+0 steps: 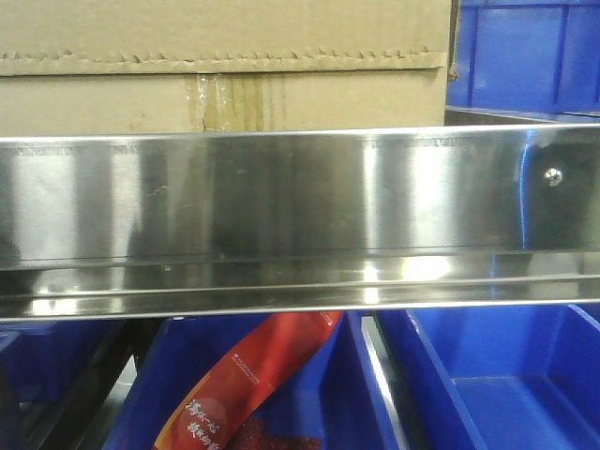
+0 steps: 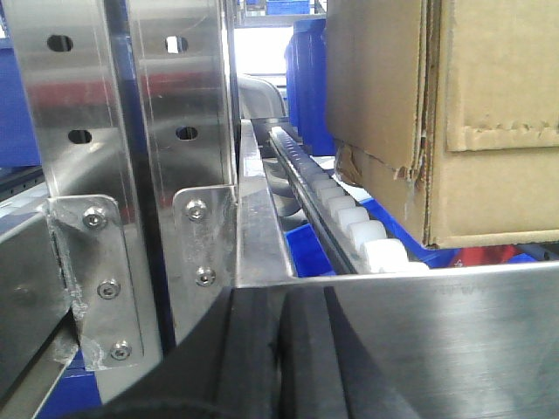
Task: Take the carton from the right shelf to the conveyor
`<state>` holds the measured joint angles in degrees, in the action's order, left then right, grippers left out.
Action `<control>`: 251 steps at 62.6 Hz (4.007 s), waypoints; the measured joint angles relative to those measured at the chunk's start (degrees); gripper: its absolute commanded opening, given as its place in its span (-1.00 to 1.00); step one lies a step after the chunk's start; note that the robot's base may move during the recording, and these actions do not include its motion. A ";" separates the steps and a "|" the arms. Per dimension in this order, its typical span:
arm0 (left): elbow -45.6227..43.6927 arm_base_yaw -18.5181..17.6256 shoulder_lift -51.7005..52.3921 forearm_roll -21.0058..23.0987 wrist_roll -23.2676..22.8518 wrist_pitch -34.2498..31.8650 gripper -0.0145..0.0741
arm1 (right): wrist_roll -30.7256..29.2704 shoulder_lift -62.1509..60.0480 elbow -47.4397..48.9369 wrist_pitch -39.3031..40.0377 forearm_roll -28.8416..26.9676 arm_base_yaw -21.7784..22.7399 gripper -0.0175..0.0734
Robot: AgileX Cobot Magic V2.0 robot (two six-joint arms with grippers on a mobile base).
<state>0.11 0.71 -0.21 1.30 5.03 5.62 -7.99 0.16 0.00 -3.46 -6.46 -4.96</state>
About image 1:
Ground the brown cardboard carton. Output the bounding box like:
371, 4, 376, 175
1, 1, 459, 136

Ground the red snack package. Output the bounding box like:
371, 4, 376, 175
152, 311, 343, 449

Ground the blue bin lower middle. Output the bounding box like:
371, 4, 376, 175
104, 313, 398, 449

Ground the blue bin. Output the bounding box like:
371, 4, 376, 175
447, 1, 599, 113
104, 313, 398, 449
376, 305, 599, 449
1, 320, 111, 402

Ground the blue bin lower right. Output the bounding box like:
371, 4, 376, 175
376, 305, 599, 449

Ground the blue bin upper right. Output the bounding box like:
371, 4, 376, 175
447, 1, 599, 113

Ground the blue bin lower left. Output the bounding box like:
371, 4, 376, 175
1, 320, 111, 402

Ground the stainless steel shelf rail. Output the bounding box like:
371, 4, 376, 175
1, 124, 599, 322

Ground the shelf rail screw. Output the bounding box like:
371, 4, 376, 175
544, 167, 563, 188

